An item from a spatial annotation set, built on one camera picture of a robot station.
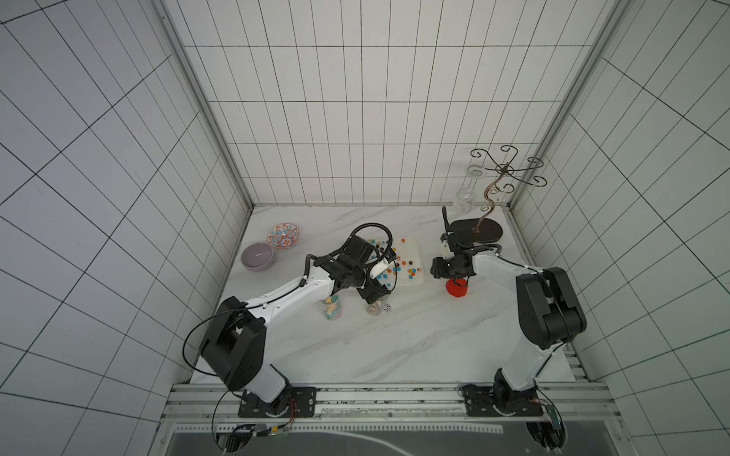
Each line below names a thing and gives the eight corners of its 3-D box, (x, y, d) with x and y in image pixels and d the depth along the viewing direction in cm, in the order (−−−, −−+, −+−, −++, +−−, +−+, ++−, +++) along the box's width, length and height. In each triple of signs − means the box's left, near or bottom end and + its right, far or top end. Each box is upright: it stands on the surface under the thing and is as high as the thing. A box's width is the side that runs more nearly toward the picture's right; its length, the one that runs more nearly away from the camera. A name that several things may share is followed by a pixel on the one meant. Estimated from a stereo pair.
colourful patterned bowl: (267, 249, 106) (264, 242, 103) (273, 229, 113) (270, 222, 110) (297, 249, 106) (295, 243, 103) (301, 229, 113) (299, 222, 110)
